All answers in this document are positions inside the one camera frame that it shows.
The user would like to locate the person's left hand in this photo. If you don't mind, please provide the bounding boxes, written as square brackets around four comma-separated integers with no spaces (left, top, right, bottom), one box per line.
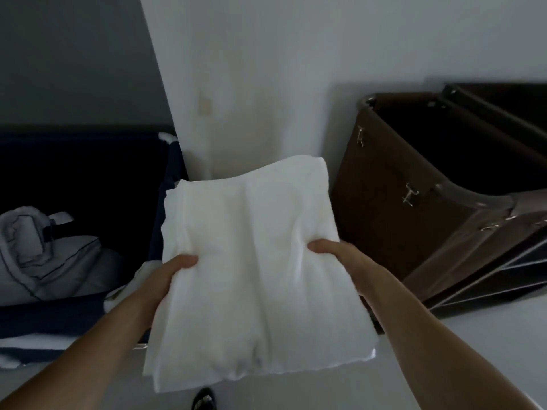
[138,253,199,321]

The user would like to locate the person's right hand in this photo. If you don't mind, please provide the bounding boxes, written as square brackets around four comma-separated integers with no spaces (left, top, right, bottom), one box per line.
[307,239,385,304]

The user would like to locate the brown housekeeping cart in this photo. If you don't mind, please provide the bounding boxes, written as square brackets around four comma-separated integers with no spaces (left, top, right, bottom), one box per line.
[329,83,547,336]

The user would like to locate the person's left forearm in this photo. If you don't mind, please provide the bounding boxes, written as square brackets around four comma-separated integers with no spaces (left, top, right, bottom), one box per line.
[0,290,159,410]

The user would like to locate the person's right forearm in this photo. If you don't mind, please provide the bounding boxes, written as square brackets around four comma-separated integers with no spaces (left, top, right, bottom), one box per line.
[361,277,539,410]

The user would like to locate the white pillowcase black piping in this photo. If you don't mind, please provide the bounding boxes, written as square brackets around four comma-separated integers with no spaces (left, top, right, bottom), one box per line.
[0,206,125,307]

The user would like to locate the black sandal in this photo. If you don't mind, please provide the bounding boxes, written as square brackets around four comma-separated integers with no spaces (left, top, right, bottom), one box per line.
[191,387,214,410]

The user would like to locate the grey door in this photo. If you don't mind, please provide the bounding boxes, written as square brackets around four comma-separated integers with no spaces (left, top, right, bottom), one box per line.
[0,0,174,131]

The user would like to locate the navy laundry hamper white frame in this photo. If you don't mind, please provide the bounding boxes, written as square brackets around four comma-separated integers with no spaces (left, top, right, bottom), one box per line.
[0,125,189,372]

